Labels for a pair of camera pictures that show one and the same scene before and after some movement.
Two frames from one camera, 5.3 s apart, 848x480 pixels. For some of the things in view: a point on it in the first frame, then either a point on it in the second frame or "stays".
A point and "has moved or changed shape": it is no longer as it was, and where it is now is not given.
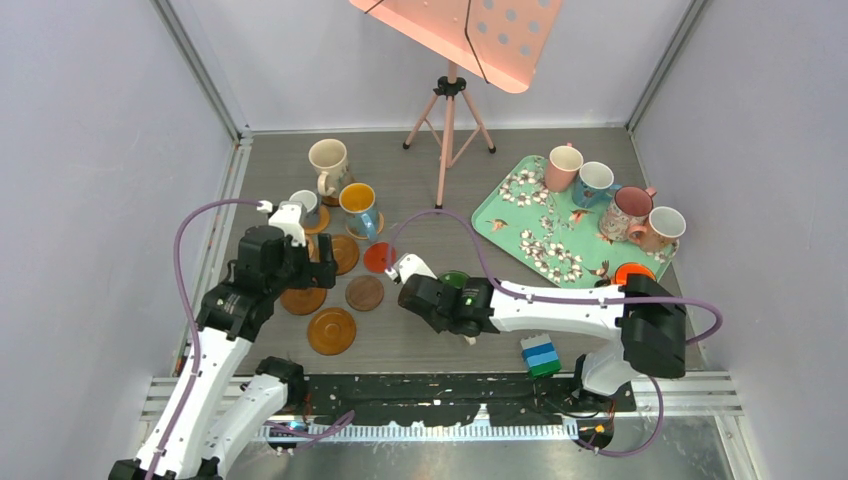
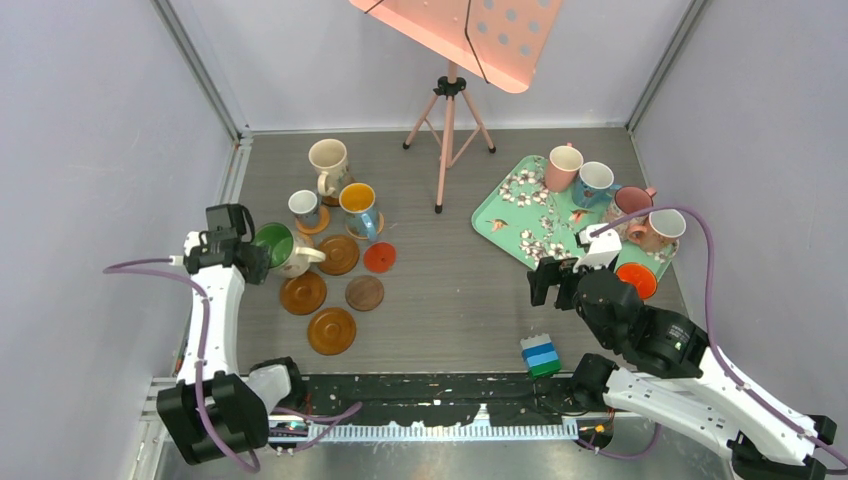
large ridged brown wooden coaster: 345,254 stays
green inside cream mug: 454,277 has moved or changed shape
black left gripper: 314,274 → 257,275
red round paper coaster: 376,257 stays
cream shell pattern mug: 330,157 stays
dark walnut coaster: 364,293 stays
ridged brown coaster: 303,301 stays
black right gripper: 439,326 → 547,272
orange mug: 620,276 stays
